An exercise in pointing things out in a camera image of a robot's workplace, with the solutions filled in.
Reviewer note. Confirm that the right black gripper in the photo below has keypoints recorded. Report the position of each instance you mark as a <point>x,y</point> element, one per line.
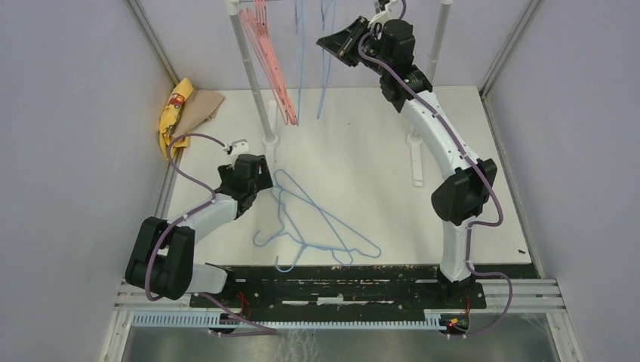
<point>343,42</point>

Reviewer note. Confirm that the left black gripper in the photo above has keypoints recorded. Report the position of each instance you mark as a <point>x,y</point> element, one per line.
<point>263,180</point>

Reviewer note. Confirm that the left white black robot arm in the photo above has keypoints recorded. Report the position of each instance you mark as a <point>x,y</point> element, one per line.
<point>162,262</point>

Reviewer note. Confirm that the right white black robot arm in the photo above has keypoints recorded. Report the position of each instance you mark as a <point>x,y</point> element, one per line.
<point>467,179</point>

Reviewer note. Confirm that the left grey rack pole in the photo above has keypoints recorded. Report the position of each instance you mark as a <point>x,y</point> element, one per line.
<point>268,114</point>

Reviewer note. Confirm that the grey rack pole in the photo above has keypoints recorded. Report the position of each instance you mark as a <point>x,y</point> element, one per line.
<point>268,114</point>
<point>413,140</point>

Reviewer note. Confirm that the beige cloth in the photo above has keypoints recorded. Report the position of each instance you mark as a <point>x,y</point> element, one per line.
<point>200,107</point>

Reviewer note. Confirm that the right grey rack pole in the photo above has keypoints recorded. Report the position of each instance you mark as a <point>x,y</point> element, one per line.
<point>413,140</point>

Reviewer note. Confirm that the yellow printed cloth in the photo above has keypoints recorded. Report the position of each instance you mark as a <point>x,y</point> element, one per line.
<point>170,117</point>

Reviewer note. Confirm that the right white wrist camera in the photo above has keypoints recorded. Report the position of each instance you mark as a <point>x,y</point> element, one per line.
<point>386,10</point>

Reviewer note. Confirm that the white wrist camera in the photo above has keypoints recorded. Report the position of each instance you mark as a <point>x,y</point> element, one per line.
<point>386,10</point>
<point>237,147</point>

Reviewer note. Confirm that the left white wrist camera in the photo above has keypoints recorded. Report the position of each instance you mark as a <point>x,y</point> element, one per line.
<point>237,147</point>

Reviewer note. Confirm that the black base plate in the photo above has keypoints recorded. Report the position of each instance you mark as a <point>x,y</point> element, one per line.
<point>365,293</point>

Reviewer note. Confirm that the white slotted cable duct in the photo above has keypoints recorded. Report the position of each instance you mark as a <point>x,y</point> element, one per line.
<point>221,320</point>

